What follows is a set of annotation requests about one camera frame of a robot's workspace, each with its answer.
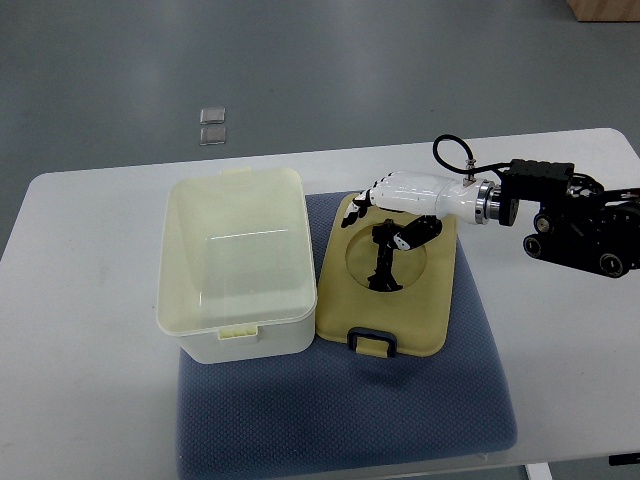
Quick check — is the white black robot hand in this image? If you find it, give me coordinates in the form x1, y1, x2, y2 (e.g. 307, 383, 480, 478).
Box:
341, 171, 500, 228

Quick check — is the yellow storage box lid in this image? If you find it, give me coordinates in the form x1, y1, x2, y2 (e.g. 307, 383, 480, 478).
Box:
315, 195, 457, 358

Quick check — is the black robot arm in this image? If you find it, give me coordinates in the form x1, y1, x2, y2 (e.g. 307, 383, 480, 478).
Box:
433, 134, 639, 278

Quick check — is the white storage box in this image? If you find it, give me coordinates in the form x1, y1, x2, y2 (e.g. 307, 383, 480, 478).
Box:
157, 167, 317, 364

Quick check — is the wooden box corner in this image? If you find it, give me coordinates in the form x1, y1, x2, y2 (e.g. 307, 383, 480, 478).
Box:
567, 0, 639, 22

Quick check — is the lower metal floor plate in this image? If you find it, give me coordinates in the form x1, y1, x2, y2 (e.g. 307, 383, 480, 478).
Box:
199, 125, 226, 146

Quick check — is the blue quilted mat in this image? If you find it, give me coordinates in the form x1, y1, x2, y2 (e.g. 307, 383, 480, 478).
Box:
174, 191, 518, 480

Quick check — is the white table leg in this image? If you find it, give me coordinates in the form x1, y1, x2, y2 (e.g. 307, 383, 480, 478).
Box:
525, 462, 553, 480

